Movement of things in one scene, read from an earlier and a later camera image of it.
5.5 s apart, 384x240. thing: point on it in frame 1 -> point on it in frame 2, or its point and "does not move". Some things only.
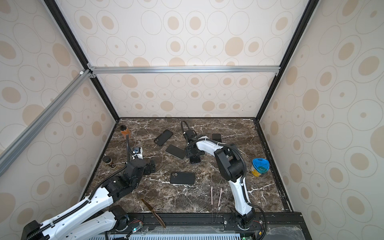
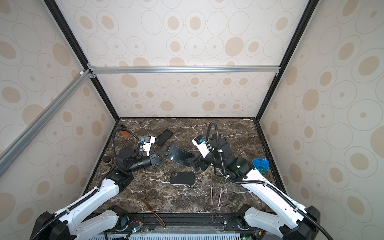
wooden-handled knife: (153, 210) does not move
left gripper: (148, 170) -> (156, 162)
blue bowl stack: (261, 165) does not move
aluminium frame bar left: (14, 150) does not move
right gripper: (188, 153) -> (199, 160)
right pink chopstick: (219, 201) does not move
